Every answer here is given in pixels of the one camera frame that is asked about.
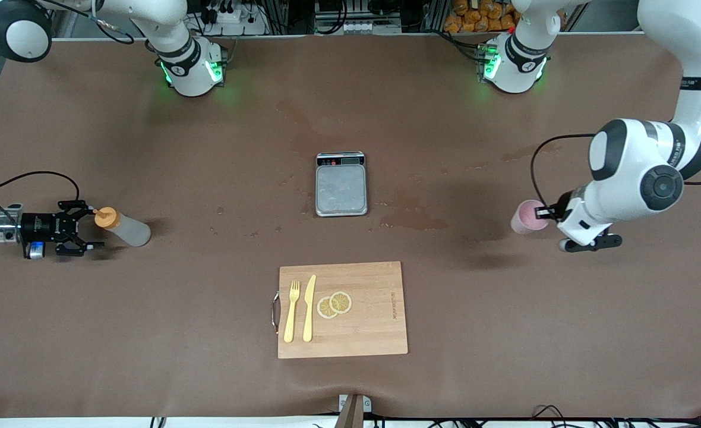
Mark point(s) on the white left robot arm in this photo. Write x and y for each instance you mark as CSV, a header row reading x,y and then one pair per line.
x,y
641,172

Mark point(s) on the white socket row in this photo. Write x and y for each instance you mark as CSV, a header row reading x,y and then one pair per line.
x,y
362,27

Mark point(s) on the wooden cutting board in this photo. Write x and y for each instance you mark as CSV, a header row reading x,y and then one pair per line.
x,y
374,321

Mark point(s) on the long narrow liquid spill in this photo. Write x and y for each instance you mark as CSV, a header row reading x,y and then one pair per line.
x,y
523,154

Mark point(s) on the lemon slice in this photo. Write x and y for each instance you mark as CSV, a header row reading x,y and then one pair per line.
x,y
341,302

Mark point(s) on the metal table edge bracket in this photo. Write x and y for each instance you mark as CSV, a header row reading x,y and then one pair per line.
x,y
353,410

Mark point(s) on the small digital kitchen scale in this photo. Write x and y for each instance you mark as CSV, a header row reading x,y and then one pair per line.
x,y
341,190

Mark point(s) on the pink plastic cup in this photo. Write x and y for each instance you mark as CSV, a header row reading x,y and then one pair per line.
x,y
526,219

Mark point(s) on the orange snack bags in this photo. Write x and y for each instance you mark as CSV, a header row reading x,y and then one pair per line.
x,y
475,21

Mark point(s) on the yellow plastic fork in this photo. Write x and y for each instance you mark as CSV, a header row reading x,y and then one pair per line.
x,y
291,321

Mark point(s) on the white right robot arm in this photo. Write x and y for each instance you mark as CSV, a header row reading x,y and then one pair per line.
x,y
24,35

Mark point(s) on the yellow plastic knife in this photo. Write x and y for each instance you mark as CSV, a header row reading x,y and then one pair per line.
x,y
308,321

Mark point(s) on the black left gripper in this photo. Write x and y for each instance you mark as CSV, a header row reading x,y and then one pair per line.
x,y
555,211

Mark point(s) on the sauce bottle with orange cap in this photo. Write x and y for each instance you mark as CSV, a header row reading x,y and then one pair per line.
x,y
130,230

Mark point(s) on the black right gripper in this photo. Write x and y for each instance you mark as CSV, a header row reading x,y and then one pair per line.
x,y
37,226

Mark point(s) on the white power strip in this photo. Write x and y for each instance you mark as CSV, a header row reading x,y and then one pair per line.
x,y
231,16

